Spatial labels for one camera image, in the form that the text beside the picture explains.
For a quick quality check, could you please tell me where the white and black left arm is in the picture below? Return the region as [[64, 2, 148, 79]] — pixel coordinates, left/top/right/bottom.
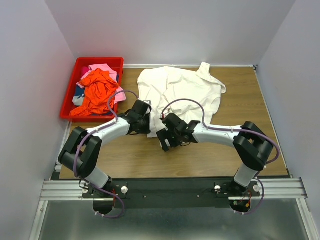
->
[[58, 99, 152, 198]]

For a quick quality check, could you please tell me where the pink t shirt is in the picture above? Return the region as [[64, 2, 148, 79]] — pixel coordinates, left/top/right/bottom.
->
[[77, 63, 126, 104]]

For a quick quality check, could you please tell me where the white t shirt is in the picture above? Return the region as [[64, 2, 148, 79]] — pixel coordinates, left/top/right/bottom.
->
[[137, 62, 227, 138]]

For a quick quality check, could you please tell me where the blue and white garment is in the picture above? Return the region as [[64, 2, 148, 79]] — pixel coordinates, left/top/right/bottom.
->
[[72, 85, 85, 107]]

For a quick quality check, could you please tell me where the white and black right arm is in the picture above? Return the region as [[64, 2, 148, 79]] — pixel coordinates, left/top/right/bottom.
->
[[156, 113, 279, 196]]

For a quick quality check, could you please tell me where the red plastic bin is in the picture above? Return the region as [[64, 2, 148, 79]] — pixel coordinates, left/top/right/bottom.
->
[[60, 57, 124, 123]]

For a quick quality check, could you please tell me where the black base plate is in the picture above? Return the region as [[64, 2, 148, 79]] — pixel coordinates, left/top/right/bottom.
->
[[82, 177, 263, 214]]

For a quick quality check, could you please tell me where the aluminium frame rail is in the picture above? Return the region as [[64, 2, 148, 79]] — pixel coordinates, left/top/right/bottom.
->
[[29, 119, 83, 240]]

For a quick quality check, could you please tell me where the orange t shirt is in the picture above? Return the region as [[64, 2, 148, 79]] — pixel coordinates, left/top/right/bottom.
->
[[70, 68, 119, 117]]

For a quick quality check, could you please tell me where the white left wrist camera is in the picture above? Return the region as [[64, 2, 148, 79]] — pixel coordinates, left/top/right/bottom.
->
[[144, 100, 152, 106]]

